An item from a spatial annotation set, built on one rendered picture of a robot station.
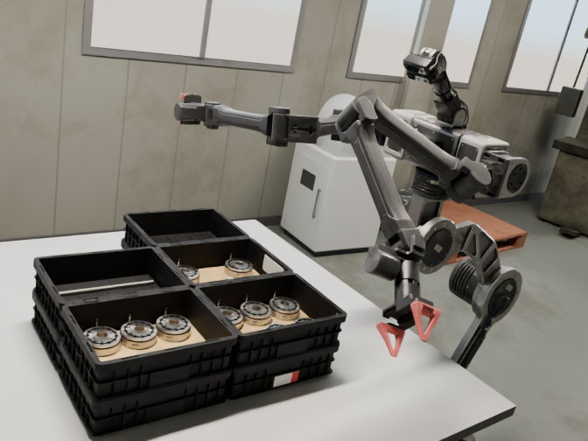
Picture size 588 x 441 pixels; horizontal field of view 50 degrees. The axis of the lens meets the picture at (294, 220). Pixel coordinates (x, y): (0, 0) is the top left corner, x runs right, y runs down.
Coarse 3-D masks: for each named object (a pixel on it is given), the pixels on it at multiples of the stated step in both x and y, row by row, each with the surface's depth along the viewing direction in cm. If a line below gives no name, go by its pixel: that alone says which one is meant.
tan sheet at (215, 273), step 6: (204, 270) 228; (210, 270) 228; (216, 270) 229; (222, 270) 230; (252, 270) 235; (204, 276) 223; (210, 276) 224; (216, 276) 225; (222, 276) 226; (228, 276) 227; (204, 282) 219
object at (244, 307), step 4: (244, 304) 203; (248, 304) 204; (260, 304) 205; (264, 304) 206; (244, 308) 202; (264, 308) 203; (268, 308) 204; (244, 312) 199; (248, 312) 200; (252, 312) 199; (256, 312) 200; (260, 312) 200; (264, 312) 201; (268, 312) 201; (248, 316) 198; (252, 316) 198; (256, 316) 198; (260, 316) 198; (264, 316) 199; (268, 316) 200
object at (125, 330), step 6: (126, 324) 180; (132, 324) 180; (144, 324) 182; (150, 324) 182; (126, 330) 177; (150, 330) 179; (156, 330) 180; (126, 336) 174; (132, 336) 175; (138, 336) 175; (144, 336) 176; (150, 336) 176
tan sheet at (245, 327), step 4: (268, 304) 213; (300, 312) 212; (300, 316) 210; (304, 316) 210; (272, 320) 203; (276, 320) 204; (280, 320) 204; (284, 320) 205; (288, 320) 205; (292, 320) 206; (244, 324) 198; (268, 324) 201; (284, 324) 203; (288, 324) 203; (240, 328) 195; (244, 328) 196; (248, 328) 196; (252, 328) 197; (256, 328) 197; (260, 328) 198; (244, 332) 193
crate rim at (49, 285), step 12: (84, 252) 202; (96, 252) 203; (108, 252) 205; (120, 252) 208; (156, 252) 211; (36, 264) 189; (168, 264) 205; (48, 276) 183; (180, 276) 199; (48, 288) 179; (168, 288) 190; (60, 300) 172; (72, 300) 173; (84, 300) 175
